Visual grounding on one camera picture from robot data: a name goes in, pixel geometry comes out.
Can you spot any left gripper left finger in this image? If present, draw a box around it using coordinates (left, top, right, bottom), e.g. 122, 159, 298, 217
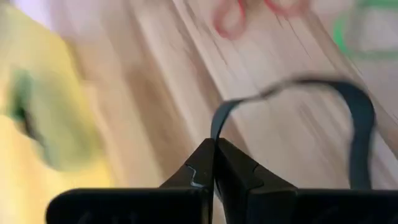
45, 138, 216, 224

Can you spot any red rubber band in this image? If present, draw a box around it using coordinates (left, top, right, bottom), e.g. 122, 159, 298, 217
213, 0, 312, 40

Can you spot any green rubber band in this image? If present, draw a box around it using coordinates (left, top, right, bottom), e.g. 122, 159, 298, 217
332, 0, 398, 62

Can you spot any yellow translucent plastic bin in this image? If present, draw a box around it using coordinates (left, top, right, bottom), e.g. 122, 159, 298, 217
0, 2, 113, 224

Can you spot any wide black rubber band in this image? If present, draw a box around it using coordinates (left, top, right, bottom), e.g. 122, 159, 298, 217
210, 76, 376, 190

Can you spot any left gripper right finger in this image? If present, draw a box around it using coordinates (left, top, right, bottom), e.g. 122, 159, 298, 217
214, 138, 398, 224

